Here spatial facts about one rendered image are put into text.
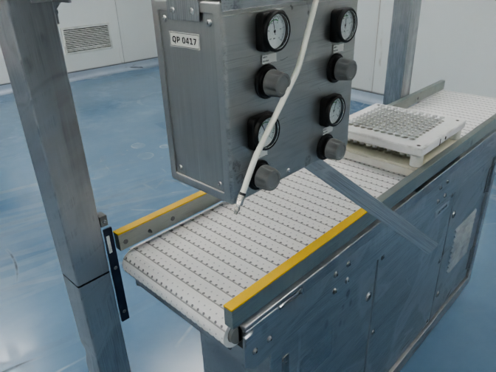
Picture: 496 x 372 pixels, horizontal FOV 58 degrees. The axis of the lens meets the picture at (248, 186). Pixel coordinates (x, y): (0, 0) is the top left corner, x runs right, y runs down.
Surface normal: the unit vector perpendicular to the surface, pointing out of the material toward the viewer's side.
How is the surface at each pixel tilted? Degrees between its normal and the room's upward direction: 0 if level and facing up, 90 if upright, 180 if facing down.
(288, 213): 0
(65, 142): 90
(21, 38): 90
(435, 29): 90
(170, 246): 0
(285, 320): 90
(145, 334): 0
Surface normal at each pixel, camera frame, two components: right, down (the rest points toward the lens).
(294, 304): 0.72, 0.29
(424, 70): -0.75, 0.32
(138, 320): -0.03, -0.89
